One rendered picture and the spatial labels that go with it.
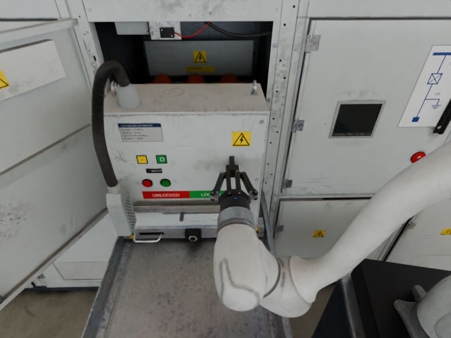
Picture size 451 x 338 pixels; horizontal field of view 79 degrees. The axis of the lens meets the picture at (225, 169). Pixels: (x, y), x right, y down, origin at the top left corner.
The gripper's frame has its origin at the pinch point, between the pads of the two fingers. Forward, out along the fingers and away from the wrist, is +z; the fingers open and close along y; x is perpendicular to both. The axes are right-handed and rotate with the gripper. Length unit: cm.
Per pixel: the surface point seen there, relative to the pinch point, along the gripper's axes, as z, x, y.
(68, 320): 11, -123, -96
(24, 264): -10, -33, -71
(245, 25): 108, 19, 12
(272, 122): 30.4, -1.6, 17.1
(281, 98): 30.4, 8.4, 19.5
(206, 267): -9.5, -38.5, -9.1
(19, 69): 10, 26, -57
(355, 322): -25, -48, 42
